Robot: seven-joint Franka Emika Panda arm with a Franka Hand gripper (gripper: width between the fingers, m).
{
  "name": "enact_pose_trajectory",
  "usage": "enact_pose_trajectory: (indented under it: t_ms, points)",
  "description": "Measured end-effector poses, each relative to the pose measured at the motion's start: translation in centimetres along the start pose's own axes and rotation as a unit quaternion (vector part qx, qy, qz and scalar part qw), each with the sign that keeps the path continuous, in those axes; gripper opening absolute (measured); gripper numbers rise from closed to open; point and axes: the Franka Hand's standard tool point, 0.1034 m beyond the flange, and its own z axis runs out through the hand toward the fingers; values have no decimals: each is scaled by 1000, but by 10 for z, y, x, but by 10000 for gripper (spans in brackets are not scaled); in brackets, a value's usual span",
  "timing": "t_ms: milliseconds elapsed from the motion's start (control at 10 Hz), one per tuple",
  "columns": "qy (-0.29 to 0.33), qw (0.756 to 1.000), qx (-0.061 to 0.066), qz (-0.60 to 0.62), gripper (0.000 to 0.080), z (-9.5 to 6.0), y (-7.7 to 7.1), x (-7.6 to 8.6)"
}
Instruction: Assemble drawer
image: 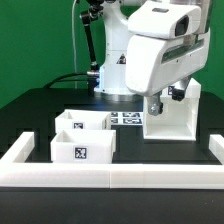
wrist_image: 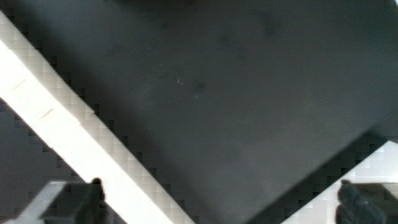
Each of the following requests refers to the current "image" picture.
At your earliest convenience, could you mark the white U-shaped table fence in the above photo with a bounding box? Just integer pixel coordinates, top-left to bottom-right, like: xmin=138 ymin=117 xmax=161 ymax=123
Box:
xmin=0 ymin=132 xmax=224 ymax=189

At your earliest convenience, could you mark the white drawer cabinet frame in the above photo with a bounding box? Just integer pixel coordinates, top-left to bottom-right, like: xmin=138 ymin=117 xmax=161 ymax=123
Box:
xmin=143 ymin=79 xmax=201 ymax=141

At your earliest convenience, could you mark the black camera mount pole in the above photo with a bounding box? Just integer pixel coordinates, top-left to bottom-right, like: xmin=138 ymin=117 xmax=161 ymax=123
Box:
xmin=80 ymin=0 xmax=104 ymax=95

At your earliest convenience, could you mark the white hanging cable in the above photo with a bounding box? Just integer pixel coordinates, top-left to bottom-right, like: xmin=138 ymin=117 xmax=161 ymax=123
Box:
xmin=70 ymin=0 xmax=80 ymax=90

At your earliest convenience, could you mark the black base cable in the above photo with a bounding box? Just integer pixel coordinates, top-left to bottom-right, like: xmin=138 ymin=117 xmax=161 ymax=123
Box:
xmin=42 ymin=72 xmax=90 ymax=89

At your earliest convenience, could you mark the white drawer box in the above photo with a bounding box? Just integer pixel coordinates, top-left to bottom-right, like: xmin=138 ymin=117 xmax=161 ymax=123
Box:
xmin=50 ymin=129 xmax=116 ymax=164
xmin=55 ymin=109 xmax=111 ymax=133

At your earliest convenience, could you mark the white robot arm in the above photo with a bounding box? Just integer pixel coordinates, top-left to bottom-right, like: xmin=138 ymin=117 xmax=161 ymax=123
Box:
xmin=95 ymin=0 xmax=214 ymax=116

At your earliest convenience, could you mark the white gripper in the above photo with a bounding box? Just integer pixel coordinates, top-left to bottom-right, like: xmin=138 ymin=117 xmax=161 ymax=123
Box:
xmin=125 ymin=28 xmax=210 ymax=116

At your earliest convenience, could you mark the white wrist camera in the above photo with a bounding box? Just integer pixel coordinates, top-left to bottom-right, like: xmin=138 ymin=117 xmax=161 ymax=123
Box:
xmin=128 ymin=0 xmax=201 ymax=39

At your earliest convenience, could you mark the fiducial marker sheet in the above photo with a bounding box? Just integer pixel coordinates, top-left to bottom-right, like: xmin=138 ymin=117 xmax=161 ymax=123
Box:
xmin=111 ymin=112 xmax=143 ymax=126

